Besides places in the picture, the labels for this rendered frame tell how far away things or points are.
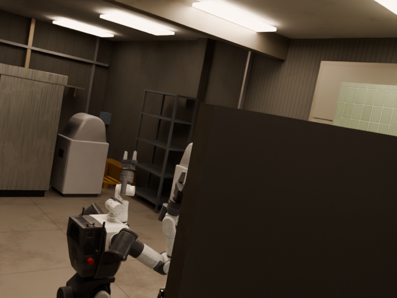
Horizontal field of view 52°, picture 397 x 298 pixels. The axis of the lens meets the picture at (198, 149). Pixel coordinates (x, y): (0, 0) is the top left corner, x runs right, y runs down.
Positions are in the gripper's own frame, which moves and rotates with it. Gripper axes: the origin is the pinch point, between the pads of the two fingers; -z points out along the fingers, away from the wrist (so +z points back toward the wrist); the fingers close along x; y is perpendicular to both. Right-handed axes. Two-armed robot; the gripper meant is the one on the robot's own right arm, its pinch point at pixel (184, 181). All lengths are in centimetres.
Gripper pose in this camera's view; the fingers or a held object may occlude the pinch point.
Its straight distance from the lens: 209.3
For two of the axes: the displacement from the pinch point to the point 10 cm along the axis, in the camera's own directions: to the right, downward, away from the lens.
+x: -2.0, -4.0, 8.9
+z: -3.1, 8.9, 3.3
